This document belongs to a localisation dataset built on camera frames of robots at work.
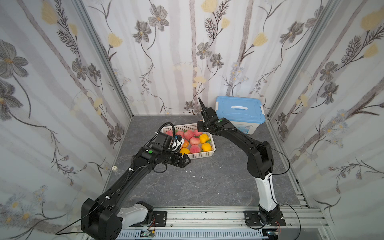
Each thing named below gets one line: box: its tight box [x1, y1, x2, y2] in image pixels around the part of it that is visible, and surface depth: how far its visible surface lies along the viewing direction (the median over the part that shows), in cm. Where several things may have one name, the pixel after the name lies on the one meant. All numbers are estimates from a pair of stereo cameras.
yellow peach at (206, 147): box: [201, 142, 212, 152], surface depth 98 cm
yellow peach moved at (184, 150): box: [180, 147, 190, 156], surface depth 95 cm
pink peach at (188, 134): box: [183, 130, 194, 141], surface depth 104 cm
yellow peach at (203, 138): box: [199, 133, 209, 144], surface depth 103 cm
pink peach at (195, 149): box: [190, 144, 201, 154], surface depth 96 cm
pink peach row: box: [189, 136, 200, 146], surface depth 102 cm
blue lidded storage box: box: [215, 96, 266, 135], surface depth 103 cm
